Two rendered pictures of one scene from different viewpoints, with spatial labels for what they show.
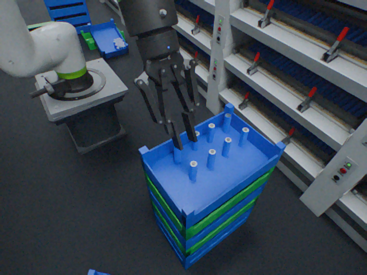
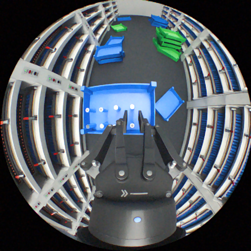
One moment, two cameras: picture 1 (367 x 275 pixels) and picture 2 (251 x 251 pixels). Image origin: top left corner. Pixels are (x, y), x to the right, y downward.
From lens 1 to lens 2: 0.38 m
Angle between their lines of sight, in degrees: 34
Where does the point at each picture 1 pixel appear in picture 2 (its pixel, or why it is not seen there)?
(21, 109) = not seen: hidden behind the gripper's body
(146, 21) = not seen: outside the picture
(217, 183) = (123, 97)
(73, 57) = not seen: hidden behind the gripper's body
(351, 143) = (62, 88)
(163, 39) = (148, 237)
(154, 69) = (160, 180)
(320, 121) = (60, 105)
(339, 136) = (61, 95)
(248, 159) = (98, 100)
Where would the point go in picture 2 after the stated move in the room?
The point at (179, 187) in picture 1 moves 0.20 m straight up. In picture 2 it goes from (142, 107) to (158, 95)
